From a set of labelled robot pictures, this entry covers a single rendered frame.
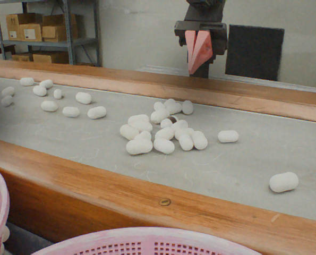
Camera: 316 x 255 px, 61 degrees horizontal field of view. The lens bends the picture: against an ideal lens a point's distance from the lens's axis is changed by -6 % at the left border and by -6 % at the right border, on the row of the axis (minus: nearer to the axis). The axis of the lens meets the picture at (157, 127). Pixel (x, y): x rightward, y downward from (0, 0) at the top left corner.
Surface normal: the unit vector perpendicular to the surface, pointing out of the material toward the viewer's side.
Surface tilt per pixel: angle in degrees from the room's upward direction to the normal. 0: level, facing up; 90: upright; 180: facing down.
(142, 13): 89
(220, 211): 0
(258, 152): 0
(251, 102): 45
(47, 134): 0
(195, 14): 40
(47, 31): 80
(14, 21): 90
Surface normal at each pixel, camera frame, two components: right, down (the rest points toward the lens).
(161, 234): -0.07, 0.17
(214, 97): -0.28, -0.36
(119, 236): 0.14, 0.17
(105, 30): -0.45, 0.37
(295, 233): 0.00, -0.90
